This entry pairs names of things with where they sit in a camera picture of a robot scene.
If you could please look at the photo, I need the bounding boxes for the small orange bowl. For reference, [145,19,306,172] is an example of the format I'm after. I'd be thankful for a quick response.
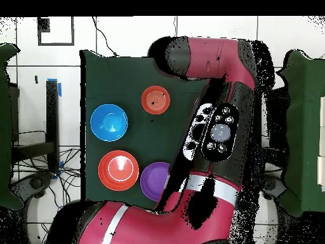
[141,85,171,116]

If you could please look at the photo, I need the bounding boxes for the large orange bowl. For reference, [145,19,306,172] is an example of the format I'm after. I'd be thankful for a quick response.
[98,149,140,192]

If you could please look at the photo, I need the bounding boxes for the purple bowl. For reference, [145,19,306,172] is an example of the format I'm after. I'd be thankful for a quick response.
[140,161,170,202]

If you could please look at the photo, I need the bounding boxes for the light blue bowl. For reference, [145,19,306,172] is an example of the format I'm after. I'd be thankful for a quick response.
[90,103,129,142]

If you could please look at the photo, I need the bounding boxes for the dark green tablecloth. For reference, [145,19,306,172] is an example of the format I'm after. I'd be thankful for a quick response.
[80,50,211,212]

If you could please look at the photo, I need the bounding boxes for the blue tape strip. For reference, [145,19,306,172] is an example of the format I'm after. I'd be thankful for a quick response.
[46,78,63,98]

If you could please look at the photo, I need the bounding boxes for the black caster base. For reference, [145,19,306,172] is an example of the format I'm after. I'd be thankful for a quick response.
[262,176,288,201]
[11,171,54,200]

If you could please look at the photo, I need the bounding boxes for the green cloth covered table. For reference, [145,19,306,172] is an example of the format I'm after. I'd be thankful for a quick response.
[275,50,325,217]
[0,42,24,211]

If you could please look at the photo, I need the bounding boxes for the thin black floor cable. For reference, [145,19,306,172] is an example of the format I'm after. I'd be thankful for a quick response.
[91,16,120,57]

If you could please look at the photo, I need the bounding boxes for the floor cable bundle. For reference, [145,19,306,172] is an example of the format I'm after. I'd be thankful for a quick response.
[11,147,82,209]

